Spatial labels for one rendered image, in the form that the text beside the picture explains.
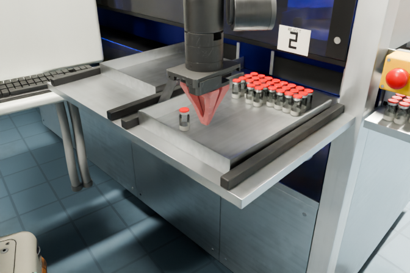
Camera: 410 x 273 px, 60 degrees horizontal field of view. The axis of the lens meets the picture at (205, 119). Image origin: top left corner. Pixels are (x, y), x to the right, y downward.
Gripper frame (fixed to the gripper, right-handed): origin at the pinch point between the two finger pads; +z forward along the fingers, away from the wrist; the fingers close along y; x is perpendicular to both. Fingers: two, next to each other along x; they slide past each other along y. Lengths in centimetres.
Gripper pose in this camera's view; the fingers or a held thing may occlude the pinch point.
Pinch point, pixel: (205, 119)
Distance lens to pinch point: 58.3
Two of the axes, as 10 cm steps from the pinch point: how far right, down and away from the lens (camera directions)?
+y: 6.9, -3.4, 6.4
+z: 0.1, 8.9, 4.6
